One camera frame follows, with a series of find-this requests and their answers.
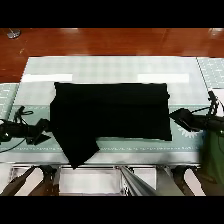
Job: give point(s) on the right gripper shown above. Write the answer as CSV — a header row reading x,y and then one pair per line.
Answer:
x,y
186,119

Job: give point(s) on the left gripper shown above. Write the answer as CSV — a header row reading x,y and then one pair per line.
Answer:
x,y
39,131

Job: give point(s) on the black T-shirt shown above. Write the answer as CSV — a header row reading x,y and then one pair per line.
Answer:
x,y
113,111

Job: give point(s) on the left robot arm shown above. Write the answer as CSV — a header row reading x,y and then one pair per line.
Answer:
x,y
13,130

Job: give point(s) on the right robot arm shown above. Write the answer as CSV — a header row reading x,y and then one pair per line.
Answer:
x,y
213,122

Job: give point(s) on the dark green garment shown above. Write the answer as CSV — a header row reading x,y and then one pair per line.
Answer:
x,y
213,156

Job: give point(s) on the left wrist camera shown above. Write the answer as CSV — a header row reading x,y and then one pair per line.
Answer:
x,y
20,114

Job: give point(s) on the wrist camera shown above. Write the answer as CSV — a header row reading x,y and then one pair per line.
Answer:
x,y
20,114
212,101

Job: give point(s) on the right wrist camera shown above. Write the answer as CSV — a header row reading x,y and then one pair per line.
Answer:
x,y
212,101

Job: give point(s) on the silver frame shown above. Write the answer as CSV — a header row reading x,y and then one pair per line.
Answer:
x,y
137,187

